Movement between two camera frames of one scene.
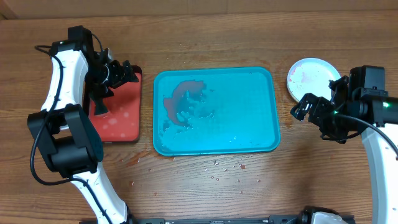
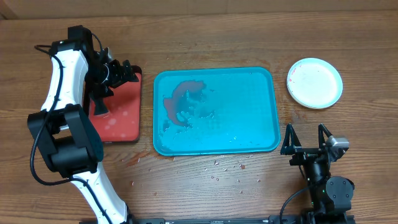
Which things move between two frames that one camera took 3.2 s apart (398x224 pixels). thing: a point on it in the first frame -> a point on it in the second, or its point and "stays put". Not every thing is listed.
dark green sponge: [99, 107] stays put
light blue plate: [311, 75] stays put
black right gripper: [319, 109] -> [306, 152]
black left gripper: [120, 77] stays put
